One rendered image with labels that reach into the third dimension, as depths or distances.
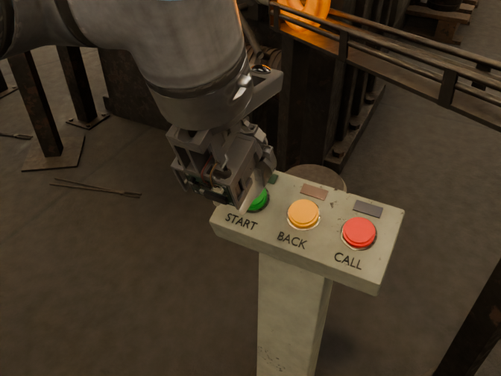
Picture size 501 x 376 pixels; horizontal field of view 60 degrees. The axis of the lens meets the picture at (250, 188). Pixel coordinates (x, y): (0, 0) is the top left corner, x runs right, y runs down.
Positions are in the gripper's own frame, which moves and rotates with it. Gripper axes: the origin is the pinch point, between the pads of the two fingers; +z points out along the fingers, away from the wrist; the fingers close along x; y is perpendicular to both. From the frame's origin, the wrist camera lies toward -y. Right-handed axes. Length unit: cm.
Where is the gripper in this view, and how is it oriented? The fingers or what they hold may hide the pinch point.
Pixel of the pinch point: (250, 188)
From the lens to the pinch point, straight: 58.4
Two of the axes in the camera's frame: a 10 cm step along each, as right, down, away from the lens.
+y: -4.2, 8.1, -4.1
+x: 8.9, 2.9, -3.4
